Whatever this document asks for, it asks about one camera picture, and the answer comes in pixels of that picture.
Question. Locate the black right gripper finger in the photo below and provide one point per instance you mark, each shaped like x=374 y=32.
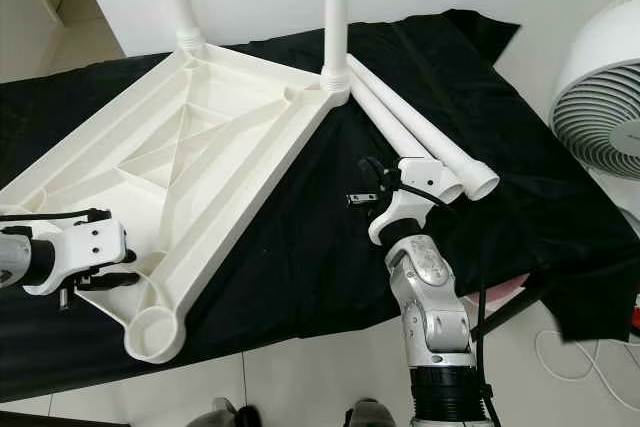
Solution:
x=374 y=173

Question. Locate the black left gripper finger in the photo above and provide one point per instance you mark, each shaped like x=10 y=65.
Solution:
x=110 y=282

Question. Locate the white plastic ribbed table top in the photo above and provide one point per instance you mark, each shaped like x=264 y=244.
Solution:
x=160 y=147

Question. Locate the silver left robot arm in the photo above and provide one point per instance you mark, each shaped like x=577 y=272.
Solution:
x=15 y=257

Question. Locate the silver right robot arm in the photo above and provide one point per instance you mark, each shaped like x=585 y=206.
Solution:
x=435 y=297

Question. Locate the black cloth cover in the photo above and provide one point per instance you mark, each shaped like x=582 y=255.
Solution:
x=310 y=277

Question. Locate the dark table leg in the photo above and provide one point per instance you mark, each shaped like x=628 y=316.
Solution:
x=510 y=312

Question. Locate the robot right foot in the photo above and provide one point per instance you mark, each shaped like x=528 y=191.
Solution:
x=366 y=415

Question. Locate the white floor fan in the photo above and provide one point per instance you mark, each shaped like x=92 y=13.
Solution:
x=605 y=97

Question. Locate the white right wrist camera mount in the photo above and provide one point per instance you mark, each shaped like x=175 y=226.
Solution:
x=415 y=204

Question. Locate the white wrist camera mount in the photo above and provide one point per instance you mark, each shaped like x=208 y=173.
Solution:
x=415 y=204
x=85 y=245

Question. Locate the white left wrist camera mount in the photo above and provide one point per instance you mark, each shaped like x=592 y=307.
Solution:
x=85 y=245

